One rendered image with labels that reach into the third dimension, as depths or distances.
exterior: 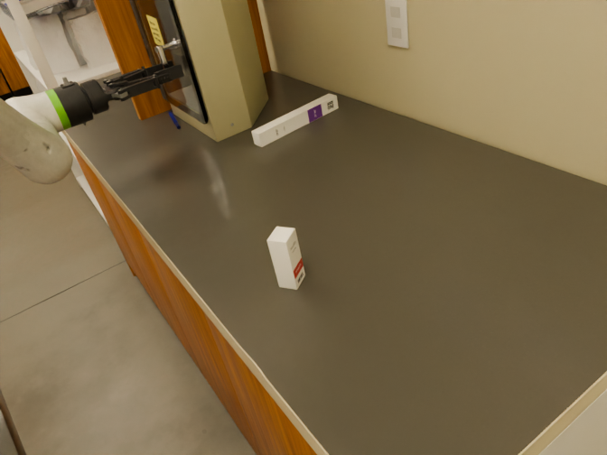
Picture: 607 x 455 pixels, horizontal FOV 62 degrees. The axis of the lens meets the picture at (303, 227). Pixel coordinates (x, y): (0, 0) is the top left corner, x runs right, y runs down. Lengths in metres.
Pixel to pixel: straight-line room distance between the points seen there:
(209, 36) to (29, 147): 0.50
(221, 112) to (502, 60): 0.69
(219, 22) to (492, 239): 0.83
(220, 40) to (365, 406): 0.97
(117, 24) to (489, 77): 1.03
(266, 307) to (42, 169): 0.57
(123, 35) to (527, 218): 1.21
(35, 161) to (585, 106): 1.05
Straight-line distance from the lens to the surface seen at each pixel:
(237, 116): 1.40
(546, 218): 0.96
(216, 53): 1.35
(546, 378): 0.71
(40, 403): 2.31
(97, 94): 1.28
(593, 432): 0.84
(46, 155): 1.14
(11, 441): 0.84
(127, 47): 1.66
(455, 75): 1.23
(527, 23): 1.09
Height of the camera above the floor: 1.49
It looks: 35 degrees down
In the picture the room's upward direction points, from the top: 12 degrees counter-clockwise
